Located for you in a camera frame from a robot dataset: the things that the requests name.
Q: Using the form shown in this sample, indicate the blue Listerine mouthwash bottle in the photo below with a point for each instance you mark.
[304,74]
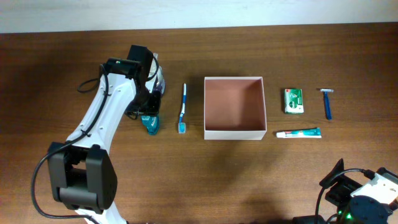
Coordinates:
[151,123]

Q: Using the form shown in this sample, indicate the green soap box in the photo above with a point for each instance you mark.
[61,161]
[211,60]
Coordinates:
[293,101]

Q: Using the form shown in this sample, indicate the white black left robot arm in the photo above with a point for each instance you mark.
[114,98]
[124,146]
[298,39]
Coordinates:
[82,176]

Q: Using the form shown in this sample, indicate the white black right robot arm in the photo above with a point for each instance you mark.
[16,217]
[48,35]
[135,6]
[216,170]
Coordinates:
[361,196]

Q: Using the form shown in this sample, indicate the pink open box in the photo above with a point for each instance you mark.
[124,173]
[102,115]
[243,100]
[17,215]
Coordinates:
[234,108]

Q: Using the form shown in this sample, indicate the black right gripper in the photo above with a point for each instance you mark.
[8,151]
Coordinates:
[337,185]

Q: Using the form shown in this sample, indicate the blue disposable razor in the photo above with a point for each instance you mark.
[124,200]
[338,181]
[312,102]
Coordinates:
[325,92]

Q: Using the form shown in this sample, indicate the purple foam pump bottle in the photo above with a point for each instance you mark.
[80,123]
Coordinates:
[157,83]

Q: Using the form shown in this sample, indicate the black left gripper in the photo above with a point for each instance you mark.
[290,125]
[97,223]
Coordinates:
[150,104]

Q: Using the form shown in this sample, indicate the blue white toothbrush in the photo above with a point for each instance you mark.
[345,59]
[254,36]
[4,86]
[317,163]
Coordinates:
[181,124]

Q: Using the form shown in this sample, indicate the white teal toothpaste tube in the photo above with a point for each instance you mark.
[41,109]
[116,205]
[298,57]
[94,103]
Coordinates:
[301,133]

